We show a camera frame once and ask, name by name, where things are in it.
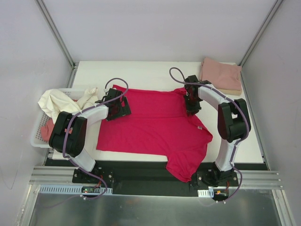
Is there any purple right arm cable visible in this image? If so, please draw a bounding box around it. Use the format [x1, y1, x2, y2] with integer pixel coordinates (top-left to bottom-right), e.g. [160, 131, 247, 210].
[169, 67, 247, 208]

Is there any white plastic laundry basket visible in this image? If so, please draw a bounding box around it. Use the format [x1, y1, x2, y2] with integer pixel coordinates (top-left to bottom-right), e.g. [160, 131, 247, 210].
[30, 88, 85, 148]

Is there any right aluminium frame post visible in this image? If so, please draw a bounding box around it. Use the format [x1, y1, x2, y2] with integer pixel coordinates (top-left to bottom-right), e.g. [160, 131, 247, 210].
[238, 0, 284, 67]

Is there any magenta t shirt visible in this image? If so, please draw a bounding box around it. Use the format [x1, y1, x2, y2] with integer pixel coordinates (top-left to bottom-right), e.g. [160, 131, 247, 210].
[96, 88, 213, 182]

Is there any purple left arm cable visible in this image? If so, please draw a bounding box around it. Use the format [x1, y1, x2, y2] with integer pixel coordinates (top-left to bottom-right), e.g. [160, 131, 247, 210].
[43, 78, 129, 209]

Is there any cream white t shirt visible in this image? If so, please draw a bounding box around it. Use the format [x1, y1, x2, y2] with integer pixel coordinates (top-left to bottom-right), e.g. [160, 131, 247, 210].
[38, 88, 98, 124]

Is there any dusty red t shirt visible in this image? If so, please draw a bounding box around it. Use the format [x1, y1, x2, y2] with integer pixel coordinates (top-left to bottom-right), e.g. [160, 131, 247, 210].
[40, 119, 54, 142]

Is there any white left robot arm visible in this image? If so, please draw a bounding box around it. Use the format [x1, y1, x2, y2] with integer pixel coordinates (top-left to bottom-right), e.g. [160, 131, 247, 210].
[48, 88, 131, 183]

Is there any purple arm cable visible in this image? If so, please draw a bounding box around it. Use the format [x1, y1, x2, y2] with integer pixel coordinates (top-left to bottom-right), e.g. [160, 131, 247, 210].
[169, 67, 247, 208]
[43, 78, 129, 209]

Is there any aluminium front rail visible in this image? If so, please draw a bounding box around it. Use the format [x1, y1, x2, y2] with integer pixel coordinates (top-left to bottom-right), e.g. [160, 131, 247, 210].
[30, 166, 284, 190]

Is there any left slotted cable duct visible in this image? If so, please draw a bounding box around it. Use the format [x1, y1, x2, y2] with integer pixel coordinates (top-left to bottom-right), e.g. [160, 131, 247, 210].
[40, 185, 113, 195]

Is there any slotted cable duct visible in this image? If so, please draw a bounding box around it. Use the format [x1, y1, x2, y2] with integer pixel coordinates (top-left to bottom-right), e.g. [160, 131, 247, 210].
[198, 188, 214, 198]
[40, 185, 113, 195]

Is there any folded pink t shirt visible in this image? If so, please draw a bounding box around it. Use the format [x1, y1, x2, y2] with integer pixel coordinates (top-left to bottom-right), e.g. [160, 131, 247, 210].
[200, 57, 242, 91]

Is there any right slotted cable duct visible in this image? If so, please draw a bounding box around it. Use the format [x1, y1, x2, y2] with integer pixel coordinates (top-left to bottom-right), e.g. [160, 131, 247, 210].
[198, 188, 214, 198]

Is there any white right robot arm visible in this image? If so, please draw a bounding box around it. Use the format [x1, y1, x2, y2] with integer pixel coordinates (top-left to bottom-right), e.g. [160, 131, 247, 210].
[184, 75, 251, 187]

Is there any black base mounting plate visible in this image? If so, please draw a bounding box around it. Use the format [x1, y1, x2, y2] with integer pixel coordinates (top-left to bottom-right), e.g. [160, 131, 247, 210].
[71, 159, 239, 196]

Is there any folded tan t shirt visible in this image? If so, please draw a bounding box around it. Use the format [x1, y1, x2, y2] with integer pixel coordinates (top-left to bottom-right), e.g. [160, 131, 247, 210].
[217, 89, 243, 96]

